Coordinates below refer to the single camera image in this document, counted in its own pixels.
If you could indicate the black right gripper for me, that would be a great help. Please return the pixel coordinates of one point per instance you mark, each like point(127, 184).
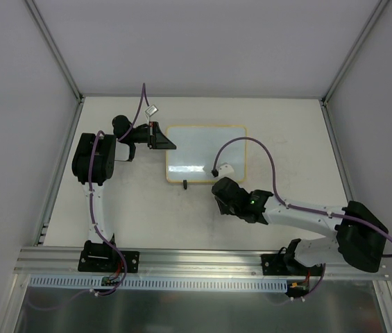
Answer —
point(221, 189)

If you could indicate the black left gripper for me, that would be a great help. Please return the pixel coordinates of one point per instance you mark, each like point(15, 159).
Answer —
point(151, 135)

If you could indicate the yellow framed whiteboard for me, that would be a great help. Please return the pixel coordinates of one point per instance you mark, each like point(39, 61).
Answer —
point(196, 149)

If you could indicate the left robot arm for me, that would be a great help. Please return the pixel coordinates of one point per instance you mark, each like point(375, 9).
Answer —
point(93, 165)

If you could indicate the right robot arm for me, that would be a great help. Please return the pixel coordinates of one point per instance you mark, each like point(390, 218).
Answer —
point(350, 234)

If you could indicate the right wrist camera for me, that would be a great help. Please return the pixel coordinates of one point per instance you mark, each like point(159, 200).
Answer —
point(224, 170)

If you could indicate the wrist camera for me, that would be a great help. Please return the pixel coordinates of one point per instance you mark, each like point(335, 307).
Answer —
point(224, 170)
point(150, 110)

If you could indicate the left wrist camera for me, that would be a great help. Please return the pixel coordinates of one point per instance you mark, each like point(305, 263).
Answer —
point(150, 110)

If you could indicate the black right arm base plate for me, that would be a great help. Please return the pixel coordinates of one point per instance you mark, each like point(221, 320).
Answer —
point(284, 263)

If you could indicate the white slotted cable duct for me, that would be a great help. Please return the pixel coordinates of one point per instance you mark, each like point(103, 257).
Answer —
point(135, 282)

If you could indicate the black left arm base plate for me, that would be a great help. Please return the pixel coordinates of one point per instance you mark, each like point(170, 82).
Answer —
point(101, 258)

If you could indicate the aluminium mounting rail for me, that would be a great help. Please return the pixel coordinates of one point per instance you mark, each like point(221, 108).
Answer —
point(152, 262)

